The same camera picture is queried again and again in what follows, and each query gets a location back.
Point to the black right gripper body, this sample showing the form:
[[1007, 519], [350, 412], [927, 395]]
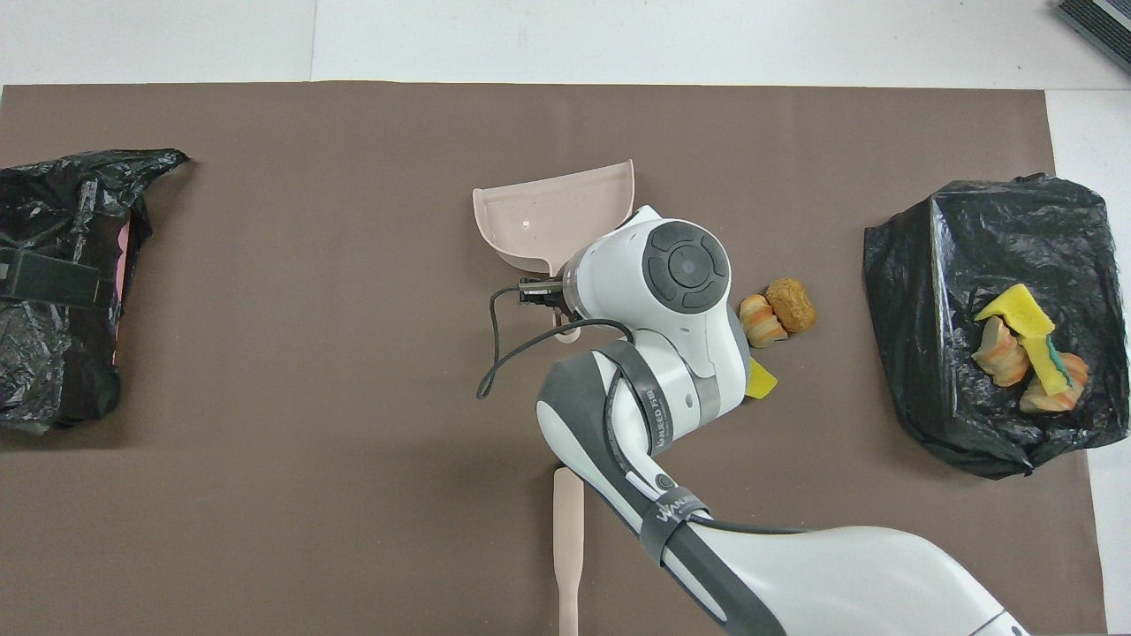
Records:
[[541, 291]]

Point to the beige plastic dustpan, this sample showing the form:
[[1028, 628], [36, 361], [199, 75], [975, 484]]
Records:
[[548, 221]]

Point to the orange striped toy croissant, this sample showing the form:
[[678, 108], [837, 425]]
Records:
[[1060, 399], [764, 321]]

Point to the beige hand brush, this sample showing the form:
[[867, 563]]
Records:
[[568, 530]]

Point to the brown toy bread roll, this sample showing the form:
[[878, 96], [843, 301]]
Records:
[[791, 305]]

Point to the pale toy croissant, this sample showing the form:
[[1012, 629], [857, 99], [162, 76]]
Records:
[[998, 355]]

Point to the notched yellow sponge piece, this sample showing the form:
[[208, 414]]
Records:
[[1016, 309]]

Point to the small yellow green sponge piece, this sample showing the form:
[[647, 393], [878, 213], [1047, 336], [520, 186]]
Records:
[[1051, 367]]

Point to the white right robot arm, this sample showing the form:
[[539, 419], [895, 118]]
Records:
[[671, 353]]

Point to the black bag lined pink bin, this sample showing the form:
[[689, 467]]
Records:
[[53, 203]]

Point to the brown table mat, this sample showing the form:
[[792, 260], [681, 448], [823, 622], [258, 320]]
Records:
[[265, 265]]

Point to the grey ribbed object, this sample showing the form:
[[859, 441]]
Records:
[[1100, 22]]

